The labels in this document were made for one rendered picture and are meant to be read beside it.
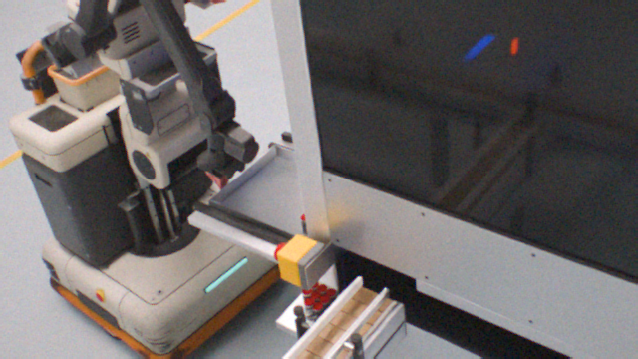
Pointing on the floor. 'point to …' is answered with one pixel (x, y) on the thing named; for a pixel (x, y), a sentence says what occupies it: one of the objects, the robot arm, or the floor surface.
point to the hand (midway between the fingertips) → (222, 186)
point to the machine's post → (305, 126)
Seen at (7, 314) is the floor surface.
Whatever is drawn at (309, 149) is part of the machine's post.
